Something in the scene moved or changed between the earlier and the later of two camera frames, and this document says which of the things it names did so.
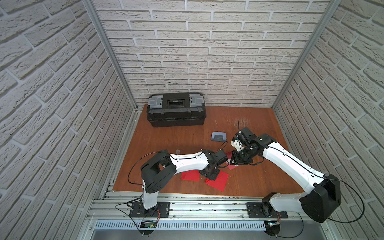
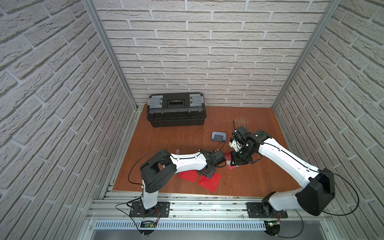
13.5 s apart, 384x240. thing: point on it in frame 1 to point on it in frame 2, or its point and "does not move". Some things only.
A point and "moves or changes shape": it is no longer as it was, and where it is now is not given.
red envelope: (192, 175) does not move
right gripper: (236, 161) does not move
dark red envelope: (228, 155) does not move
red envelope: (220, 182) moves or changes shape
